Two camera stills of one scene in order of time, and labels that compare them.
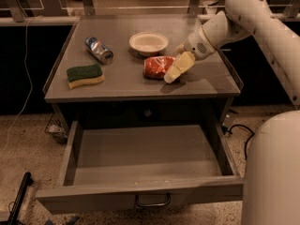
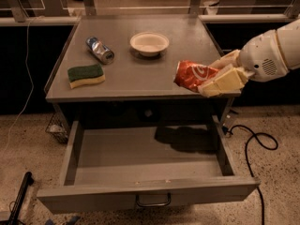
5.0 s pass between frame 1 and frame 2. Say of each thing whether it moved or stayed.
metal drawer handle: stayed
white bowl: stayed
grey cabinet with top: stayed
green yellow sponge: stayed
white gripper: moved
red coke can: moved
